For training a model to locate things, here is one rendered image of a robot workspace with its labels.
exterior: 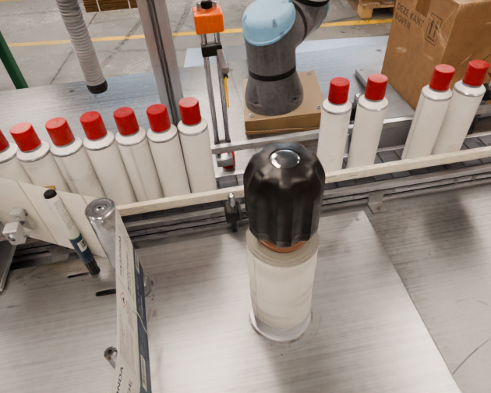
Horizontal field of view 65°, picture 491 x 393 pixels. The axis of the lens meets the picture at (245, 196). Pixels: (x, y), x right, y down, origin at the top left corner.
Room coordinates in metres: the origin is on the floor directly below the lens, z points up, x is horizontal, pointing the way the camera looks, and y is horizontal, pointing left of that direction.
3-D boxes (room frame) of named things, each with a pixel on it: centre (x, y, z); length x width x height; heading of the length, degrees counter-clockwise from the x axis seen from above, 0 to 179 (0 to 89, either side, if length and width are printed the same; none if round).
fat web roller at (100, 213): (0.34, 0.19, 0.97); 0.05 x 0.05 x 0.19
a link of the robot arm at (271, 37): (0.88, -0.09, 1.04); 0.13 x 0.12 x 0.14; 144
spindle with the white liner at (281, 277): (0.28, -0.04, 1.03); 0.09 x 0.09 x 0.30
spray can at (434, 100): (0.60, -0.35, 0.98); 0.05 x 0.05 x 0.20
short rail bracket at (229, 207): (0.47, 0.02, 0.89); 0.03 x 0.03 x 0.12; 7
